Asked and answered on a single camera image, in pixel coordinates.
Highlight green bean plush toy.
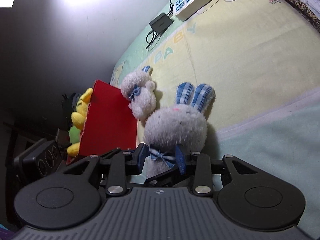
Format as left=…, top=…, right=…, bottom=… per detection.
left=69, top=126, right=81, bottom=144

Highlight black power adapter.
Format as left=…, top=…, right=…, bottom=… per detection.
left=149, top=13, right=173, bottom=34

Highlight white rabbit plush blue ears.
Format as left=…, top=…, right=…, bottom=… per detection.
left=144, top=82, right=215, bottom=178

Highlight yellow tiger plush toy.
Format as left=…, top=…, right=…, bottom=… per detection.
left=67, top=88, right=93, bottom=158

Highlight red cardboard box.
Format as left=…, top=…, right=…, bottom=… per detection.
left=67, top=80, right=137, bottom=164

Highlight baby print bed sheet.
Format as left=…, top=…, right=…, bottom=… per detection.
left=111, top=0, right=319, bottom=238

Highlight white rabbit plush blue bow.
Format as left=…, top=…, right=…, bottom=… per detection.
left=120, top=66, right=156, bottom=121

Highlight black adapter cable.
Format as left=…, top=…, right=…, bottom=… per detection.
left=145, top=0, right=183, bottom=51

